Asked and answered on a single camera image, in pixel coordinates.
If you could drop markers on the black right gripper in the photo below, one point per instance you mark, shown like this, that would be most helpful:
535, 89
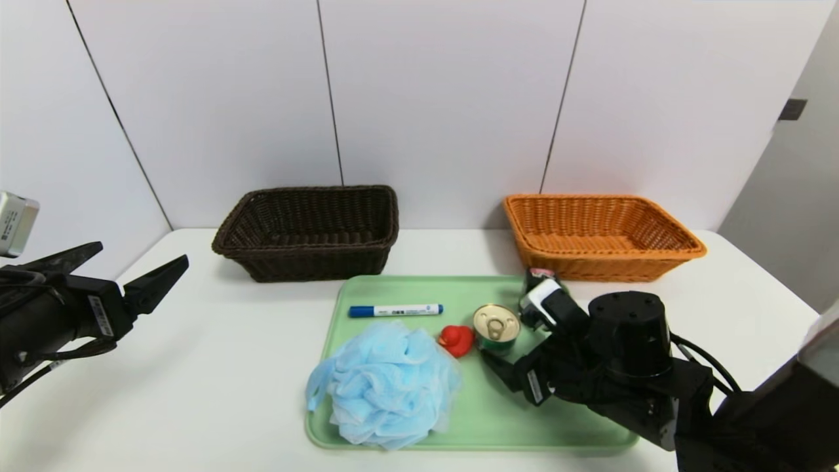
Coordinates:
534, 385

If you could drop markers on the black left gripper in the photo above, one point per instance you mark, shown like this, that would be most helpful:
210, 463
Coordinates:
99, 307

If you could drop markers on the tin can with pull tab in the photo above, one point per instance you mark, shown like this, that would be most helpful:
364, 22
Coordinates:
496, 328

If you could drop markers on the red rubber duck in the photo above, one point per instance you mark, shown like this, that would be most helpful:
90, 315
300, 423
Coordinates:
457, 341

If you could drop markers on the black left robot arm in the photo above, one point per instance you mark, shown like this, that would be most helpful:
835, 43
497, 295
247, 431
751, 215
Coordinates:
33, 328

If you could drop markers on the orange wicker basket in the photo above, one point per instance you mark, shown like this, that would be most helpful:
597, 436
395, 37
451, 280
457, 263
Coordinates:
590, 265

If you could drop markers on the dark brown wicker basket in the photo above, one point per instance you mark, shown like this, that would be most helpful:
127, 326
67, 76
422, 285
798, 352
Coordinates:
308, 262

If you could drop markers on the green plastic tray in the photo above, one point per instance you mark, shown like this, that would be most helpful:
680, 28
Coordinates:
419, 292

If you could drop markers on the blue mesh bath loofah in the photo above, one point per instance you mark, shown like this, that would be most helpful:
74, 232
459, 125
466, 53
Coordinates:
387, 387

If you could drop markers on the blue whiteboard marker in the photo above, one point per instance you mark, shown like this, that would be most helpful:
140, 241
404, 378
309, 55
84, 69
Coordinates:
393, 311

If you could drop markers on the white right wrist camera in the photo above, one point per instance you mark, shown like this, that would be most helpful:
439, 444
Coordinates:
544, 305

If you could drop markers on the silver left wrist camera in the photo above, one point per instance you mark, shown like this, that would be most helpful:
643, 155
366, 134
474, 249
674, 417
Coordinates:
13, 223

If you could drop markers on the black wall fixture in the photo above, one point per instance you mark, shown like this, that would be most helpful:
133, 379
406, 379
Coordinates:
793, 109

